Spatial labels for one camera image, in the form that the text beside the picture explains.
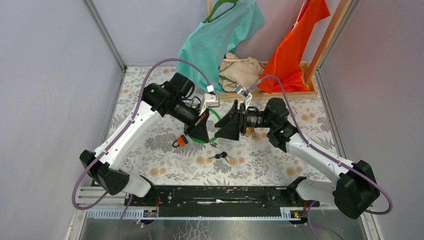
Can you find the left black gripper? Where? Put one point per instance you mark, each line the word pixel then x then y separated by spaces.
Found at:
pixel 199 132

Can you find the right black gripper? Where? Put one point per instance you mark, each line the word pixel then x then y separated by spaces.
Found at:
pixel 231 130

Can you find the brass padlock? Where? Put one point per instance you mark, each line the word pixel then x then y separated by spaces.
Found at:
pixel 249 131

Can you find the green cable lock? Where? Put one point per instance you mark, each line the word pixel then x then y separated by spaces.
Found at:
pixel 212 139

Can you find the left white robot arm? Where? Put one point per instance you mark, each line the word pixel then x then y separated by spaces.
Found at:
pixel 158 100

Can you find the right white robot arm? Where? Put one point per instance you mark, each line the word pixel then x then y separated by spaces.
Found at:
pixel 351 186

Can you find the orange black small padlock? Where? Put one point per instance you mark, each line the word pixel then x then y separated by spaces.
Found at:
pixel 180 141

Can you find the black headed keys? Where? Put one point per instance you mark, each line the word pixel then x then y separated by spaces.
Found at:
pixel 222 155

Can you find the floral table mat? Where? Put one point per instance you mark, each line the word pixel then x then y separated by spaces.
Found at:
pixel 253 161

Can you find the beige crumpled cloth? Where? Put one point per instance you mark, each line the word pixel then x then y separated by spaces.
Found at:
pixel 235 72

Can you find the orange shirt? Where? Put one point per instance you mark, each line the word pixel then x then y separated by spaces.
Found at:
pixel 285 61

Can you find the teal shirt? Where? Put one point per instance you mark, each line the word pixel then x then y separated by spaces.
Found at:
pixel 207 45

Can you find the green clothes hanger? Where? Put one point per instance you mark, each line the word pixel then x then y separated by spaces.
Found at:
pixel 216 8

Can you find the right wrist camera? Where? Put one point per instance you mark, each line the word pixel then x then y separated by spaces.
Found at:
pixel 245 95

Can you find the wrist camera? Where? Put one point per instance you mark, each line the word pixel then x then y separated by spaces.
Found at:
pixel 245 95
pixel 209 100

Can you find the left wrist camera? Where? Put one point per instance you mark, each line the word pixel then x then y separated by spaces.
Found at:
pixel 209 100

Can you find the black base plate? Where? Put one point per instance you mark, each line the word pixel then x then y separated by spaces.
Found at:
pixel 219 201

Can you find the wooden tray frame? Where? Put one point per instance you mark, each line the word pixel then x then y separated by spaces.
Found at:
pixel 263 96

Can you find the white slotted cable duct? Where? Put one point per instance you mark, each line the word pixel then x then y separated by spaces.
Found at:
pixel 148 215

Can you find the wooden post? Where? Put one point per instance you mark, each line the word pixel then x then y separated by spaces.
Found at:
pixel 333 25

